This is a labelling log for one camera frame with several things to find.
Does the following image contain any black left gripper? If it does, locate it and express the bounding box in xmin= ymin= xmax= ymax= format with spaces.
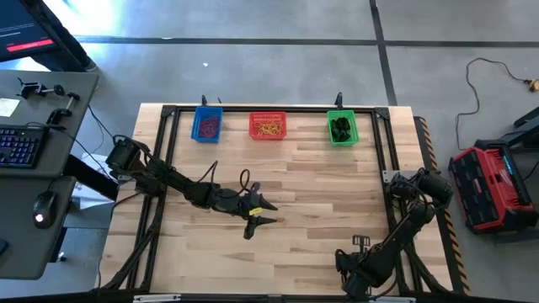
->
xmin=210 ymin=181 xmax=280 ymax=242

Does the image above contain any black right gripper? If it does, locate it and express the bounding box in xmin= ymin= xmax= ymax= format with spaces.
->
xmin=335 ymin=247 xmax=382 ymax=302

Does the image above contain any red plastic basket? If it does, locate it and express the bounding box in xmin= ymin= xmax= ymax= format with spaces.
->
xmin=248 ymin=111 xmax=288 ymax=141

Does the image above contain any yellow black hazard strip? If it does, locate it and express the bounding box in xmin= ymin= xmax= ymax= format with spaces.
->
xmin=414 ymin=116 xmax=472 ymax=295

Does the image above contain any green plastic basket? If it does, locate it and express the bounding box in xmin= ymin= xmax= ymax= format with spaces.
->
xmin=327 ymin=109 xmax=360 ymax=148

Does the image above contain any blue plastic basket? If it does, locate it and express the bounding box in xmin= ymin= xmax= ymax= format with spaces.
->
xmin=190 ymin=106 xmax=224 ymax=144

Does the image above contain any red and black tool case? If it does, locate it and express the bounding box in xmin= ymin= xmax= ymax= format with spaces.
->
xmin=447 ymin=139 xmax=539 ymax=235

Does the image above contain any white paper sheet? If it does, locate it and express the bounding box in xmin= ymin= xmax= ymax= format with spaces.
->
xmin=71 ymin=151 xmax=125 ymax=211

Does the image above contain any black computer mouse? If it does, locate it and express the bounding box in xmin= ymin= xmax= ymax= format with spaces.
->
xmin=32 ymin=191 xmax=58 ymax=231

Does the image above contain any black equipment stand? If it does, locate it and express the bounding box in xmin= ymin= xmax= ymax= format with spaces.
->
xmin=499 ymin=106 xmax=539 ymax=148

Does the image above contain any black desk clamp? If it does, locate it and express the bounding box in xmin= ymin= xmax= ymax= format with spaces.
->
xmin=45 ymin=92 xmax=81 ymax=127
xmin=17 ymin=77 xmax=67 ymax=100

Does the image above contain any black backlit keyboard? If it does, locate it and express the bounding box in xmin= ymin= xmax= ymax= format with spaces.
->
xmin=0 ymin=124 xmax=51 ymax=169

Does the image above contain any grey desk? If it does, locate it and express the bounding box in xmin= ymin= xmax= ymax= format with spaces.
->
xmin=0 ymin=70 xmax=100 ymax=281

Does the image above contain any pale yellow sticky note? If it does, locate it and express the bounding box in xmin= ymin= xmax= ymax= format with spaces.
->
xmin=0 ymin=97 xmax=21 ymax=118

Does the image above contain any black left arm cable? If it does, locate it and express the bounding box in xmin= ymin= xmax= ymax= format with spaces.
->
xmin=197 ymin=159 xmax=253 ymax=201

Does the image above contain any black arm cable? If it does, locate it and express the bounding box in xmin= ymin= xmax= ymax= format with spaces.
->
xmin=389 ymin=170 xmax=441 ymax=211
xmin=197 ymin=159 xmax=253 ymax=201

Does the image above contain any white metal bracket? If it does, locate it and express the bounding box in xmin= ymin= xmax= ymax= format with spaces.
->
xmin=132 ymin=293 xmax=182 ymax=303
xmin=368 ymin=295 xmax=417 ymax=303

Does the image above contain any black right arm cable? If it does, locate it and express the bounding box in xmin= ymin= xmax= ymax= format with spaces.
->
xmin=389 ymin=170 xmax=441 ymax=211

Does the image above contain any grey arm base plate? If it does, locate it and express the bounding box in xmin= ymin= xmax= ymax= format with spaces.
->
xmin=382 ymin=169 xmax=419 ymax=184

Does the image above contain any black metal table frame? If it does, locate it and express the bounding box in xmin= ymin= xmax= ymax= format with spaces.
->
xmin=99 ymin=104 xmax=454 ymax=295

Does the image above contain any black floor cable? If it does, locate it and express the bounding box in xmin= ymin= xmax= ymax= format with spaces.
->
xmin=456 ymin=57 xmax=532 ymax=152

